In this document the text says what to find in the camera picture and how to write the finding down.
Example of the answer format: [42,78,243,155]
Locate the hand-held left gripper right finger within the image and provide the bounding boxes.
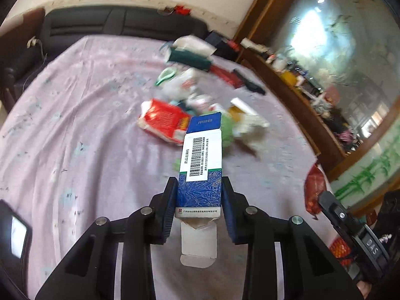
[222,177,365,300]

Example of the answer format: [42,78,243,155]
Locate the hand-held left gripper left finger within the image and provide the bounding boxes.
[34,177,179,300]

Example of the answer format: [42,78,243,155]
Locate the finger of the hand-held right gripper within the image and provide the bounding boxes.
[319,190,364,239]

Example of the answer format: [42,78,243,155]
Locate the red plastic basket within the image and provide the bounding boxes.
[329,237,356,268]

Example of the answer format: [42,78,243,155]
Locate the blue white medicine box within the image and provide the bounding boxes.
[174,112,225,268]

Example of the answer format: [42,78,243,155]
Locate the person's right hand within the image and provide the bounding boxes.
[356,282,373,300]

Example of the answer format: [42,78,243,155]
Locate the red chip bag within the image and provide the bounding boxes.
[304,162,328,220]

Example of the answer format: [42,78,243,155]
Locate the dark cloth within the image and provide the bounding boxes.
[376,190,400,251]

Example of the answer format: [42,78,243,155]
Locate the green packet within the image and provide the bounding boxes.
[220,113,239,148]

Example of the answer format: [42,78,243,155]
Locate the crumpled white tissue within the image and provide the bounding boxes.
[234,114,271,154]

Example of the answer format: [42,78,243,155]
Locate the red snack packet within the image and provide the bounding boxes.
[138,98,192,146]

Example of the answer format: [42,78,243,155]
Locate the orange packet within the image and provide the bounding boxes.
[227,106,247,123]

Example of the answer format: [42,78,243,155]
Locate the white flat box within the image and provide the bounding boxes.
[230,97,259,117]

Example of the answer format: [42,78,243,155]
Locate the purple printed tablecloth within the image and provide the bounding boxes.
[0,35,333,300]

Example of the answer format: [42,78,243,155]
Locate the white plastic bag red label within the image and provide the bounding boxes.
[162,68,201,101]

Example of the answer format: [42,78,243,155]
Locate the black flat item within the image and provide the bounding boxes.
[242,79,267,96]

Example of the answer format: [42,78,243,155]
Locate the green white wrapper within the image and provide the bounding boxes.
[155,67,178,87]

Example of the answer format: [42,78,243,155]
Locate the cluttered wooden sideboard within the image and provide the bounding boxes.
[240,37,361,152]

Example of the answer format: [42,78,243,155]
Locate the red black box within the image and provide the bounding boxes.
[210,65,248,89]

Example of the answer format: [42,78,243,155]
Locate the dark green box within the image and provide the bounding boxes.
[165,48,214,71]

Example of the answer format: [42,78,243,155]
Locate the black smartphone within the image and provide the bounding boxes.
[0,199,33,292]

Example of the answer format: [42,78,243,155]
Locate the white tissue pack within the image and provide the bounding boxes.
[173,34,217,57]

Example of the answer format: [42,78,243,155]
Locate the dark blue box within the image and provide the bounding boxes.
[204,30,242,61]

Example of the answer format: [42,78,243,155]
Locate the black sofa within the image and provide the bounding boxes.
[0,7,211,80]

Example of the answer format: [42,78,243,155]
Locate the wooden partition with frosted glass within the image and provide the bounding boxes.
[233,0,400,217]

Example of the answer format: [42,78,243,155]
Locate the white charger with cable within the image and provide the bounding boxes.
[27,37,48,67]

